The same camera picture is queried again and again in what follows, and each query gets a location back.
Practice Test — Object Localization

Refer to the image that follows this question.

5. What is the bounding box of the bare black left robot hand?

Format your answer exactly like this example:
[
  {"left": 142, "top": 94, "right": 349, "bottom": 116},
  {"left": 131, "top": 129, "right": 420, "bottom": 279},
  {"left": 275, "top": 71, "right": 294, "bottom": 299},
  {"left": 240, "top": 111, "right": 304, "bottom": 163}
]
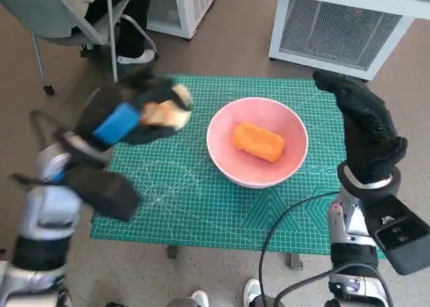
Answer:
[{"left": 75, "top": 73, "right": 194, "bottom": 152}]

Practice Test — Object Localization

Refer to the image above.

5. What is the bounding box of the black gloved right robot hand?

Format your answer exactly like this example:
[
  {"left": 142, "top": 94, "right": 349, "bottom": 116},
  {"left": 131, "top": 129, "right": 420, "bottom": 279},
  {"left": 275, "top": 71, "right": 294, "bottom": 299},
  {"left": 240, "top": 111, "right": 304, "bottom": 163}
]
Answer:
[{"left": 312, "top": 69, "right": 409, "bottom": 184}]

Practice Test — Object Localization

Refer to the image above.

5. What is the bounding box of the round toy bread bun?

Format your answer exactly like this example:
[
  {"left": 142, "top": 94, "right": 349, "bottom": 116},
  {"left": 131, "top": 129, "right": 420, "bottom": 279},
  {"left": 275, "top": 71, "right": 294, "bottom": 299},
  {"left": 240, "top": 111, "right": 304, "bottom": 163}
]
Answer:
[{"left": 140, "top": 84, "right": 194, "bottom": 126}]

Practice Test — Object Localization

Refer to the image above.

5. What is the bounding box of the orange toy bread loaf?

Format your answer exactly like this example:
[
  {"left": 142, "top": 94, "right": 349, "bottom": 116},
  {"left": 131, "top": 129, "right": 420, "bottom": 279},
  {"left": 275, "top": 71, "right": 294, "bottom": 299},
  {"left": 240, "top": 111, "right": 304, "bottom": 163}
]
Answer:
[{"left": 232, "top": 121, "right": 286, "bottom": 163}]

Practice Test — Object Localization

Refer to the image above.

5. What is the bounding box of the pink bowl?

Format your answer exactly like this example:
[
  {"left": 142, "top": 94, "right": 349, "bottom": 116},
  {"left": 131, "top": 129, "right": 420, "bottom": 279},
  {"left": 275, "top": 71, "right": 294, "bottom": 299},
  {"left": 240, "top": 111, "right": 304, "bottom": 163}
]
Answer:
[{"left": 206, "top": 97, "right": 309, "bottom": 189}]

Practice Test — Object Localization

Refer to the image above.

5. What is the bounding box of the seated person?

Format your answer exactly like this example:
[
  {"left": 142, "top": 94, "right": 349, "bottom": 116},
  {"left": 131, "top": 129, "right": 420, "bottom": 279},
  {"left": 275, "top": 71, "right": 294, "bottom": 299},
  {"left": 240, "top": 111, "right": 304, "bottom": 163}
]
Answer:
[{"left": 70, "top": 0, "right": 159, "bottom": 65}]

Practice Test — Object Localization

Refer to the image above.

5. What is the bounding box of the green cutting mat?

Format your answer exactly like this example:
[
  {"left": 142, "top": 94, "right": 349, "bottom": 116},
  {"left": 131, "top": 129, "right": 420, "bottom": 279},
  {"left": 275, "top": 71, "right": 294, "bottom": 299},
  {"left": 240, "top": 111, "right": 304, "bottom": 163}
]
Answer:
[{"left": 90, "top": 73, "right": 387, "bottom": 255}]

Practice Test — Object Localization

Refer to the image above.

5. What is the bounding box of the large white mesh cabinet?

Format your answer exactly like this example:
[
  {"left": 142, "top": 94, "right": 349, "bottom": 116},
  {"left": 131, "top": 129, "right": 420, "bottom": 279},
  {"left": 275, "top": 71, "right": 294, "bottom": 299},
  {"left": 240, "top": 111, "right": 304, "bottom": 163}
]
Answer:
[{"left": 268, "top": 0, "right": 430, "bottom": 81}]

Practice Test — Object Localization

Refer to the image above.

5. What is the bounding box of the grey wheeled chair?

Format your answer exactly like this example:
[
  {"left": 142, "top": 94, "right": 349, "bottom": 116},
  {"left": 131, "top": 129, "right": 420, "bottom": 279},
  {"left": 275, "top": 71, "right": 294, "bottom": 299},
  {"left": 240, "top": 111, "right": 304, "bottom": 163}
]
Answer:
[{"left": 0, "top": 0, "right": 159, "bottom": 95}]

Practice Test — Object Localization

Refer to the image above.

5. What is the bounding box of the small white mesh cabinet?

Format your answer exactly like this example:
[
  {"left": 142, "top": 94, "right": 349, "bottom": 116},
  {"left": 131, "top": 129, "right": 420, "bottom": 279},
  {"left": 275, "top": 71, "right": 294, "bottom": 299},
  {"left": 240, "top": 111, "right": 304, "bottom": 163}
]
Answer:
[{"left": 146, "top": 0, "right": 222, "bottom": 39}]

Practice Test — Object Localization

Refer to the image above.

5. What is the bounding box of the person with white shoes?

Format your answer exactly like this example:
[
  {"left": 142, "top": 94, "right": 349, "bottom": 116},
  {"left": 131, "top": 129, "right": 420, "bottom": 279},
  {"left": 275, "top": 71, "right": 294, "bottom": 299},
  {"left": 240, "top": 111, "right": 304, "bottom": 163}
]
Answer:
[{"left": 166, "top": 278, "right": 286, "bottom": 307}]

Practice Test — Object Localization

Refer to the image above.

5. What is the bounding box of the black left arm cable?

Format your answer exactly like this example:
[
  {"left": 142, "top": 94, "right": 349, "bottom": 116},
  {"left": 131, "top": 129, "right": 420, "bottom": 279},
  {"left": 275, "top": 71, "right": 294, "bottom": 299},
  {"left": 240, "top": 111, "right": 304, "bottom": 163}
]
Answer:
[{"left": 9, "top": 109, "right": 112, "bottom": 190}]

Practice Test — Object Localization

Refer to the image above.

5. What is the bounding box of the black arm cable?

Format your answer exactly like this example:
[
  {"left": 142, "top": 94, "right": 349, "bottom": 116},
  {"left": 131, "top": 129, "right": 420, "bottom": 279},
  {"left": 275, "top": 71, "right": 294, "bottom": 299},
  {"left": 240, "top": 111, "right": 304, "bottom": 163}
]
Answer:
[
  {"left": 258, "top": 191, "right": 392, "bottom": 307},
  {"left": 9, "top": 109, "right": 112, "bottom": 190}
]

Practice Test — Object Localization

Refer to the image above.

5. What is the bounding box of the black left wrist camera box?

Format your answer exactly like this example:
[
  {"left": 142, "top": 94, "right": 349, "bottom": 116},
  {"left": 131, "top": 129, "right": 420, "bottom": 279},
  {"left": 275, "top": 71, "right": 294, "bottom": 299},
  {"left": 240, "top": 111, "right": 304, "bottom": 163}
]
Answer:
[{"left": 65, "top": 167, "right": 141, "bottom": 222}]

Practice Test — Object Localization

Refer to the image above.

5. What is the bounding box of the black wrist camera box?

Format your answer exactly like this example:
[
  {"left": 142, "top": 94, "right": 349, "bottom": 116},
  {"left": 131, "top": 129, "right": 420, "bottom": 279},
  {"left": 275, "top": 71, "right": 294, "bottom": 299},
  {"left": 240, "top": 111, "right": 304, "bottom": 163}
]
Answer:
[
  {"left": 362, "top": 195, "right": 430, "bottom": 276},
  {"left": 65, "top": 167, "right": 141, "bottom": 222}
]

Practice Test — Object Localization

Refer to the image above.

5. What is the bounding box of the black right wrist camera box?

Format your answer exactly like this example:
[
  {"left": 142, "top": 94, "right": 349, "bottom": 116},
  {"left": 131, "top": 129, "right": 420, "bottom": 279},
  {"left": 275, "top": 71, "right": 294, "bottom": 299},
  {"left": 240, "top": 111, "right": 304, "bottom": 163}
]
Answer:
[{"left": 362, "top": 195, "right": 430, "bottom": 276}]

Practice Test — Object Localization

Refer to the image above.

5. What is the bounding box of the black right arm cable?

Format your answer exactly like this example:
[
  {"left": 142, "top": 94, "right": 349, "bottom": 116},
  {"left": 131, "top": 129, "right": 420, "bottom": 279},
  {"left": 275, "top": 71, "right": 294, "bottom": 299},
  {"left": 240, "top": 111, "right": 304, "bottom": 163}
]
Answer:
[{"left": 258, "top": 191, "right": 392, "bottom": 307}]

